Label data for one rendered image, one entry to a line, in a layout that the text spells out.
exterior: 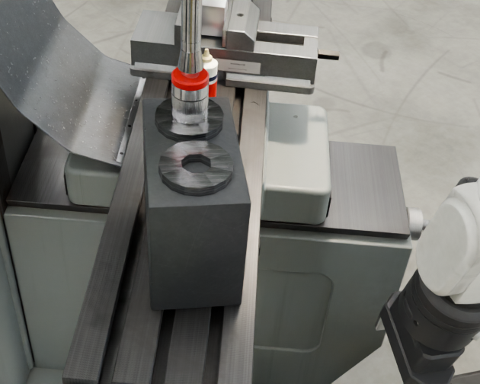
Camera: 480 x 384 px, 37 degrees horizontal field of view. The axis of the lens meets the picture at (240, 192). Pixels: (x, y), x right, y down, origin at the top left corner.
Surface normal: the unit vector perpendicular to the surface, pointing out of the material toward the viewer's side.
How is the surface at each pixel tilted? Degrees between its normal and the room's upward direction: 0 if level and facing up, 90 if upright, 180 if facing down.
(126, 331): 0
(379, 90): 0
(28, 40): 63
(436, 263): 88
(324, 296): 90
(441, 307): 51
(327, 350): 90
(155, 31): 0
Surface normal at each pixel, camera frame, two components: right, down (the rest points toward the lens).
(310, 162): 0.06, -0.74
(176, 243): 0.13, 0.66
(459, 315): -0.09, 0.11
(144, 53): -0.10, 0.66
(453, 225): -0.96, 0.11
